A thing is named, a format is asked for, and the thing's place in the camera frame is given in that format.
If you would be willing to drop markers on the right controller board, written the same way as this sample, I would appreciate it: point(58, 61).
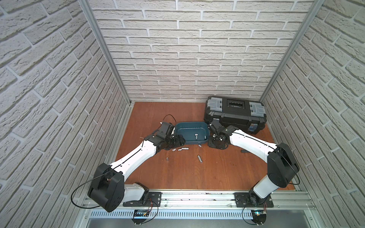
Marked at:
point(259, 217)

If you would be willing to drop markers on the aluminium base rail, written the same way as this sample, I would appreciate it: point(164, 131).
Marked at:
point(207, 205)

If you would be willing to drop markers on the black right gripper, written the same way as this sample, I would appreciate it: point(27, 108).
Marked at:
point(209, 143)

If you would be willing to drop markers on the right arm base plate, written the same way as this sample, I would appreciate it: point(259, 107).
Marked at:
point(250, 200)

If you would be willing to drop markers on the aluminium frame post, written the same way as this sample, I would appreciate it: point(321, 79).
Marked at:
point(313, 11)
point(103, 46)

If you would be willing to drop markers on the controller board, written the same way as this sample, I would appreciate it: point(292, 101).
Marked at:
point(259, 217)
point(140, 216)

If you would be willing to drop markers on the left controller board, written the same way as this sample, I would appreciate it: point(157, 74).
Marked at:
point(140, 216)

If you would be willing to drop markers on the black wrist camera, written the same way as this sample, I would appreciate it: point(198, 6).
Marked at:
point(165, 130)
point(215, 127)

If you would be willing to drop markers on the aluminium frame post left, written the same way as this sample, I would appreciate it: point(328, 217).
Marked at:
point(103, 46)

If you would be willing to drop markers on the aluminium frame post right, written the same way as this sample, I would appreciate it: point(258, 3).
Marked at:
point(313, 11)

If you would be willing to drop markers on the black grey toolbox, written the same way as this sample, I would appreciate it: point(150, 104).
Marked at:
point(249, 116)

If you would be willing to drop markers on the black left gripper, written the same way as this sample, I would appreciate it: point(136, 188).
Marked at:
point(175, 141)

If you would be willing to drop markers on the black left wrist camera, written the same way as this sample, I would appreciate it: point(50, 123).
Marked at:
point(165, 130)

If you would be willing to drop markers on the teal plastic storage box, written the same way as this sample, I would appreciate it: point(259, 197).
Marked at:
point(188, 129)

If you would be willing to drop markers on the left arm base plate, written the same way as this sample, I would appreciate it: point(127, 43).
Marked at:
point(147, 199)

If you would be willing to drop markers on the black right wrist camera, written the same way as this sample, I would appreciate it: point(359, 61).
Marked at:
point(215, 127)

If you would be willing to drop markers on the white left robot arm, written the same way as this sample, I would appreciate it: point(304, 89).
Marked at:
point(108, 188)

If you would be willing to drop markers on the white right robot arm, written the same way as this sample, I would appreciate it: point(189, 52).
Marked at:
point(282, 165)

